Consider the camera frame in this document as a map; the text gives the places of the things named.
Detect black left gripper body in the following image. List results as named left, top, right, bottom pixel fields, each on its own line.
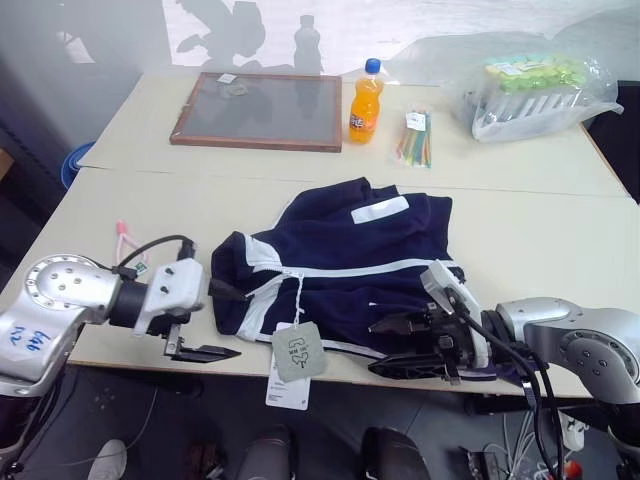
left=147, top=309, right=194, bottom=359

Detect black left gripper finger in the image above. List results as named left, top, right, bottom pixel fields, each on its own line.
left=163, top=343, right=243, bottom=363
left=207, top=278, right=249, bottom=303

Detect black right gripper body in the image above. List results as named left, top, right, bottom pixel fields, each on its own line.
left=408, top=299, right=482, bottom=386

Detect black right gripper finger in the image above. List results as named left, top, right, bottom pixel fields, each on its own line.
left=367, top=312, right=427, bottom=337
left=366, top=355, right=452, bottom=383

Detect navy blue white-striped jacket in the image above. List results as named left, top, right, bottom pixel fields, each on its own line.
left=209, top=175, right=502, bottom=382

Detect black rounded shape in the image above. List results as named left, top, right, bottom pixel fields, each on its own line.
left=360, top=426, right=432, bottom=480

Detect white paper price tag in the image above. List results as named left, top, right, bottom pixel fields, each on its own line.
left=264, top=368, right=313, bottom=413

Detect grey cardboard hang tag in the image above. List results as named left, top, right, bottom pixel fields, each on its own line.
left=269, top=321, right=329, bottom=383

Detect light grey rounded shape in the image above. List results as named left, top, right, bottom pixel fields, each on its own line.
left=88, top=439, right=129, bottom=480

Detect white power strip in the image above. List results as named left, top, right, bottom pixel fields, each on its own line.
left=558, top=411, right=590, bottom=452

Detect wooden framed chalkboard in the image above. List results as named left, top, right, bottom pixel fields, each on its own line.
left=168, top=71, right=345, bottom=154

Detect pack of coloured sticks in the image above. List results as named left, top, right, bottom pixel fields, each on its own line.
left=391, top=105, right=434, bottom=170

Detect blue plastic bucket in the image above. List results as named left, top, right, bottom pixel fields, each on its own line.
left=60, top=141, right=97, bottom=191

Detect orange soda bottle blue cap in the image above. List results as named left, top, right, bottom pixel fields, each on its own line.
left=347, top=57, right=386, bottom=147

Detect test tube rack green caps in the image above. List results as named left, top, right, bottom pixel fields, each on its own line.
left=464, top=54, right=589, bottom=127

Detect clear plastic bag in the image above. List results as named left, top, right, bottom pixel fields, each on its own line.
left=456, top=48, right=627, bottom=145

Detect translucent plastic sheet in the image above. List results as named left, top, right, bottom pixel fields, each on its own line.
left=385, top=9, right=640, bottom=87

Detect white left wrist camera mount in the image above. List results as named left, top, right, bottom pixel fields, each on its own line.
left=133, top=258, right=208, bottom=336

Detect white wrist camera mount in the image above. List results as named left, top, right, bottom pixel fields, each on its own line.
left=133, top=258, right=208, bottom=336
left=419, top=259, right=490, bottom=372

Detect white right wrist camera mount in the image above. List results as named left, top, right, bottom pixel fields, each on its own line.
left=419, top=259, right=490, bottom=372

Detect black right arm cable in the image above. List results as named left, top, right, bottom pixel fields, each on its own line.
left=451, top=293, right=567, bottom=480

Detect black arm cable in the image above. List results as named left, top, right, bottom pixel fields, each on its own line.
left=111, top=234, right=199, bottom=277
left=451, top=293, right=567, bottom=480

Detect white twisted tag string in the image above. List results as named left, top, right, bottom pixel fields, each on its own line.
left=285, top=268, right=307, bottom=327

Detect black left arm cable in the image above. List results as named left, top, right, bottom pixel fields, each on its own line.
left=111, top=234, right=199, bottom=277

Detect pink cord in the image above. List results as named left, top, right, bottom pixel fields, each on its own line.
left=114, top=219, right=152, bottom=274

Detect bundle of white cables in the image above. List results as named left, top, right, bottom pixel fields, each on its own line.
left=498, top=413, right=554, bottom=480

